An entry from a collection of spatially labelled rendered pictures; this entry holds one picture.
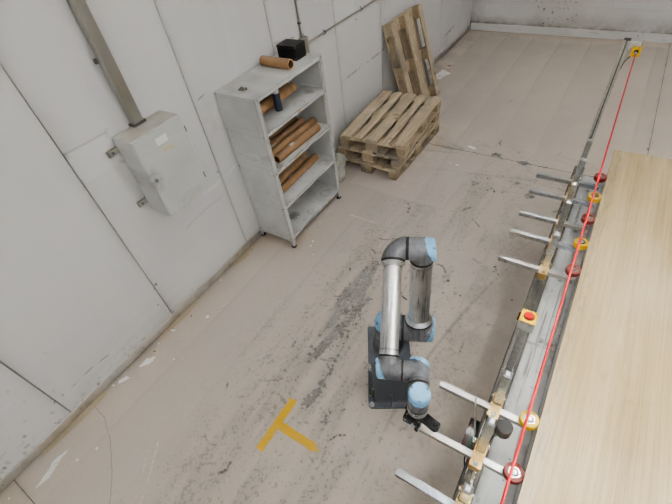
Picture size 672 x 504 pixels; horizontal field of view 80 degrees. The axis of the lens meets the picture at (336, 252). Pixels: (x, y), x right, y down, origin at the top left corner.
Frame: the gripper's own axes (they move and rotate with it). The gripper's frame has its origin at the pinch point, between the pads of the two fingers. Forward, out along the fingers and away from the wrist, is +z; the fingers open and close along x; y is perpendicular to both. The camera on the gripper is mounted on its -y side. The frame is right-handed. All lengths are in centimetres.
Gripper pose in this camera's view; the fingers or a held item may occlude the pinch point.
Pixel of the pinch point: (419, 428)
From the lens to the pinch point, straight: 211.3
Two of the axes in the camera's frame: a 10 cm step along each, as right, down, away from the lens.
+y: -8.4, -3.3, 4.2
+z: 0.9, 6.9, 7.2
